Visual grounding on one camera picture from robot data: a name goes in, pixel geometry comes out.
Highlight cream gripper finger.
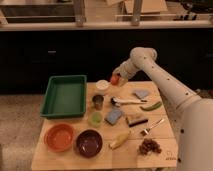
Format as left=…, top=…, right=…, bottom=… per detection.
left=112, top=68, right=120, bottom=77
left=118, top=77, right=128, bottom=87

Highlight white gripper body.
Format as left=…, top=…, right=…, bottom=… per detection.
left=117, top=61, right=136, bottom=80

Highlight red orange apple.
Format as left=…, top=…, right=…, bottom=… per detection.
left=110, top=75, right=120, bottom=85

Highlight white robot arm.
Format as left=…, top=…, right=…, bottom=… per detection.
left=113, top=47, right=213, bottom=171

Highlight green plastic tray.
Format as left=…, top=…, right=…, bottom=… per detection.
left=41, top=75, right=87, bottom=119

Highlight white small bowl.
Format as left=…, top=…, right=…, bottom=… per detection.
left=95, top=80, right=109, bottom=95

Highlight blue grey cloth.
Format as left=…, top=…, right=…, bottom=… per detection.
left=133, top=89, right=150, bottom=99

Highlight black white ladle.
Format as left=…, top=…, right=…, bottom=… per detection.
left=110, top=97, right=146, bottom=106

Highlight metal cup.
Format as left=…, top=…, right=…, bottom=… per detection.
left=92, top=95, right=104, bottom=110

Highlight blue sponge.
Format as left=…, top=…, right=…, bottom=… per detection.
left=105, top=108, right=122, bottom=125

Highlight black brush block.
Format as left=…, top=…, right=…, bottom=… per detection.
left=126, top=114, right=148, bottom=127

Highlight wooden table board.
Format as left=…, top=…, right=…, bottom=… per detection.
left=31, top=81, right=178, bottom=171

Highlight light green small cup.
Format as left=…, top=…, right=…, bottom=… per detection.
left=88, top=112, right=103, bottom=127

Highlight silver fork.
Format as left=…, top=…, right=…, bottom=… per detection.
left=140, top=118, right=165, bottom=136

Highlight yellow banana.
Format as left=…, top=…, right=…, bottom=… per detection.
left=109, top=131, right=131, bottom=150

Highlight brown grape bunch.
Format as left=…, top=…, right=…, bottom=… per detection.
left=139, top=138, right=162, bottom=155

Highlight dark purple bowl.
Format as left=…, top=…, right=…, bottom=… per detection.
left=76, top=129, right=103, bottom=158

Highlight orange bowl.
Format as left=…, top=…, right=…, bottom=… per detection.
left=44, top=123, right=74, bottom=153

